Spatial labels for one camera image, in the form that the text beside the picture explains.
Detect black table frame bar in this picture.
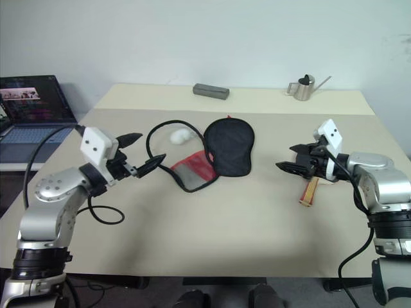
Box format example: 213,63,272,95
182,276,268,287

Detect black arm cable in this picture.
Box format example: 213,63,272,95
319,134,378,308
24,123,126,225

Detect silver metal watering can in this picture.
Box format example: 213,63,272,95
286,73,333,102

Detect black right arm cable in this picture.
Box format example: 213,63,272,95
319,134,378,308

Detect black and red paddle case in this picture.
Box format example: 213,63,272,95
146,114,256,194

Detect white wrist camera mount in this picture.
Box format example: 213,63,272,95
80,126,119,167
312,119,344,158

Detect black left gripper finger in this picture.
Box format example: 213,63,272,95
137,153,168,178
116,132,143,150

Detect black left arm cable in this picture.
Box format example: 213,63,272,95
24,123,126,225

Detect grey rectangular box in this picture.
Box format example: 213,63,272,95
192,83,231,101

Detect open laptop computer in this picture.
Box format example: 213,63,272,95
0,74,79,144

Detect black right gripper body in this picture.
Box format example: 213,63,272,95
297,139,329,180

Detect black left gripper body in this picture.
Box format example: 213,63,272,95
105,149,141,186

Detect white ball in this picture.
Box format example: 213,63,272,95
169,128,193,145

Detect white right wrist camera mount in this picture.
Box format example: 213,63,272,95
312,119,344,158

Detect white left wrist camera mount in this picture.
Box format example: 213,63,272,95
80,126,119,167

